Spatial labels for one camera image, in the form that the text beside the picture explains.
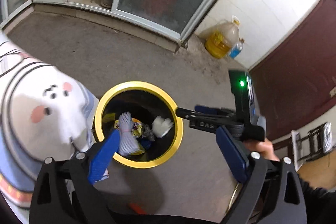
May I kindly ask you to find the red plastic handle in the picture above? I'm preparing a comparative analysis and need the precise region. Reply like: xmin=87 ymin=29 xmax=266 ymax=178
xmin=128 ymin=202 xmax=147 ymax=214

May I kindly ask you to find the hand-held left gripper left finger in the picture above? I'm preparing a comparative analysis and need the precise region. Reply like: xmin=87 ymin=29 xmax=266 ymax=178
xmin=29 ymin=130 xmax=121 ymax=224

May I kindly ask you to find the cartoon printed tablecloth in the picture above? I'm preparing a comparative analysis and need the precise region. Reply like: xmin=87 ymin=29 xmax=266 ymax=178
xmin=0 ymin=30 xmax=99 ymax=215

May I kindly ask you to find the white tissue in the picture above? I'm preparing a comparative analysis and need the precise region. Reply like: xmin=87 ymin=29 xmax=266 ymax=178
xmin=151 ymin=115 xmax=175 ymax=139

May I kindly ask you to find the black metal rack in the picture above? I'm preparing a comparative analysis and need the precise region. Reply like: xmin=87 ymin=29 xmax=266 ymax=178
xmin=291 ymin=122 xmax=334 ymax=170

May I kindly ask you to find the small blue bottle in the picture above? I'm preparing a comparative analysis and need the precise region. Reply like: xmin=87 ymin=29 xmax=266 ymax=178
xmin=228 ymin=39 xmax=245 ymax=59

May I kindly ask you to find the person's right forearm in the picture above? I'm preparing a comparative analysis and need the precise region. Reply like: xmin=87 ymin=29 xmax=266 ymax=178
xmin=297 ymin=177 xmax=336 ymax=224

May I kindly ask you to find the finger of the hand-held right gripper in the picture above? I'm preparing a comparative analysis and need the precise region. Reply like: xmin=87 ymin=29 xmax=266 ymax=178
xmin=189 ymin=119 xmax=245 ymax=135
xmin=175 ymin=105 xmax=238 ymax=120

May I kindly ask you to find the black bin with yellow rim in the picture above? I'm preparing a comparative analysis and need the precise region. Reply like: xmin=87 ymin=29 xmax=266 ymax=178
xmin=94 ymin=81 xmax=184 ymax=169

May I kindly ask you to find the person's right hand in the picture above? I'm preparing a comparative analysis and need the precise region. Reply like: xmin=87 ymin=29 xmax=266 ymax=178
xmin=244 ymin=138 xmax=280 ymax=161

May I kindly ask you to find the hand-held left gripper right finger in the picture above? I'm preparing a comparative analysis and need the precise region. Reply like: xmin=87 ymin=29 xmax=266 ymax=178
xmin=216 ymin=126 xmax=307 ymax=224

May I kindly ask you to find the grey mesh scrubber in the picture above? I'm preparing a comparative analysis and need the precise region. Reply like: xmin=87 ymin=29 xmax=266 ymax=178
xmin=144 ymin=124 xmax=156 ymax=141

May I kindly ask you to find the large yellow oil bottle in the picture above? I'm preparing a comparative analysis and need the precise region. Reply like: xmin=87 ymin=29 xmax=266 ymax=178
xmin=205 ymin=16 xmax=241 ymax=59

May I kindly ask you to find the yellow blue snack packet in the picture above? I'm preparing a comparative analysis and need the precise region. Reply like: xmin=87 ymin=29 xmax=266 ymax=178
xmin=131 ymin=118 xmax=145 ymax=138

